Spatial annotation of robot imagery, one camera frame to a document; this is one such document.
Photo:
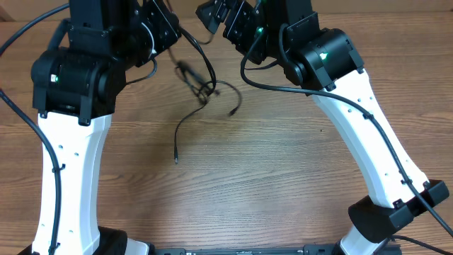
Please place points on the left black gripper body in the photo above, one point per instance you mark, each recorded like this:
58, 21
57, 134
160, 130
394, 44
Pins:
151, 32

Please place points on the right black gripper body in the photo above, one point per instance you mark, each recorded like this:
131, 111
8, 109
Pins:
243, 24

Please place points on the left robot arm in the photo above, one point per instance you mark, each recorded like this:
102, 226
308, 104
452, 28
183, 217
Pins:
75, 85

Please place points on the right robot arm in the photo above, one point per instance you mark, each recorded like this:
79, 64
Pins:
325, 65

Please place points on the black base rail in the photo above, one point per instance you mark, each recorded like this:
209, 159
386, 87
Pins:
244, 251

